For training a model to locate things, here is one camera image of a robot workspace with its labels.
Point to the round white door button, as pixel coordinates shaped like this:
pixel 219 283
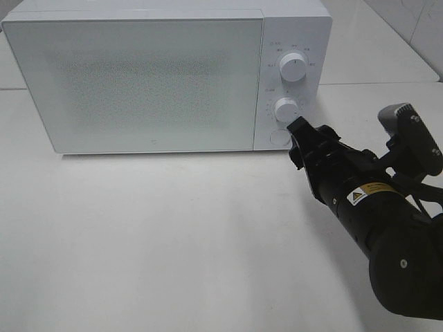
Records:
pixel 280 137

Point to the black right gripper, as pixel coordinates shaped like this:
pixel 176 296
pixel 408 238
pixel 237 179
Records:
pixel 334 169

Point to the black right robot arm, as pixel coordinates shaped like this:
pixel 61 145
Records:
pixel 403 245

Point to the white timer knob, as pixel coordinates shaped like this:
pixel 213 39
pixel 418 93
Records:
pixel 286 110

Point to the white microwave oven body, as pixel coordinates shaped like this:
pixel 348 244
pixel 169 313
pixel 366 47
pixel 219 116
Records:
pixel 287 26

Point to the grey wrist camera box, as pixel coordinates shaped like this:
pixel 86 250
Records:
pixel 412 150

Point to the white microwave door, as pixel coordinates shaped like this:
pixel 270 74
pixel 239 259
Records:
pixel 105 87

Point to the upper white power knob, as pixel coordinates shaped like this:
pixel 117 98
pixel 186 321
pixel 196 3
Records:
pixel 293 66

